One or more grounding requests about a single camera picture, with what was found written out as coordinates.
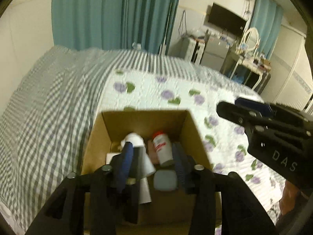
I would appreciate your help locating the narrow teal curtain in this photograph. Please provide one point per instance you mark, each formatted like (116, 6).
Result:
(265, 22)

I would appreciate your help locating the cardboard box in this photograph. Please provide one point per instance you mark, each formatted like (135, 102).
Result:
(146, 120)

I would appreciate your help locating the white oval vanity mirror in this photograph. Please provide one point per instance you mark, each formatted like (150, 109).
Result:
(250, 39)

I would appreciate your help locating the wide green curtain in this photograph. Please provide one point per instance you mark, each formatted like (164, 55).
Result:
(97, 12)

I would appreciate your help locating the person's right hand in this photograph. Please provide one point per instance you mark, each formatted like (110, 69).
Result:
(291, 198)

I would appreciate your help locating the silver small fridge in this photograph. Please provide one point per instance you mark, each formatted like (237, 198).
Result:
(214, 55)

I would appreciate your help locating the white bottle with red cap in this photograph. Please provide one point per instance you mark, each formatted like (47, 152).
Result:
(162, 149)

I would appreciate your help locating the white handheld cylindrical device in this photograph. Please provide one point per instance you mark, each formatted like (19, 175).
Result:
(149, 165)

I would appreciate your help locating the white slatted wardrobe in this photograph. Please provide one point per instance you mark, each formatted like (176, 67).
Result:
(291, 73)

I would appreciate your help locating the light blue earbuds case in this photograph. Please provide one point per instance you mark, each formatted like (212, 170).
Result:
(165, 180)

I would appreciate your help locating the white plastic drawer unit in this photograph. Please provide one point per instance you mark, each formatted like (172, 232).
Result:
(190, 49)

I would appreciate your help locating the white mop pole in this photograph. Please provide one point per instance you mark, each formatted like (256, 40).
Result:
(163, 46)

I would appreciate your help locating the white dressing table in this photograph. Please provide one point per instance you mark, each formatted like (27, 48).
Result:
(251, 66)

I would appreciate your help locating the black wall television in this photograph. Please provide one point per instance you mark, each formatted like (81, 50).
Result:
(226, 19)

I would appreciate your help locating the white floral quilt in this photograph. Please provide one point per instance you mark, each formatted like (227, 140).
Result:
(151, 90)

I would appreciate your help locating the clear water jug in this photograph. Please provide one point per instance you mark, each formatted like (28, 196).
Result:
(137, 46)

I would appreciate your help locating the small white charger cube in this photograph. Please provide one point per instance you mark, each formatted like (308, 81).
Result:
(111, 157)

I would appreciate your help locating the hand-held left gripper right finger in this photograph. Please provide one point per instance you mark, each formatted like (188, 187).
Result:
(180, 167)

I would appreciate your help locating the blue plastic basket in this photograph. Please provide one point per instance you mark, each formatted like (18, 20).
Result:
(238, 78)

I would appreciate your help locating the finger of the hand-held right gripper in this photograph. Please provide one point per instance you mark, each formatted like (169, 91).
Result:
(254, 105)
(234, 113)

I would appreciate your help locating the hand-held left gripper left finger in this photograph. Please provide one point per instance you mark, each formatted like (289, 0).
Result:
(125, 164)

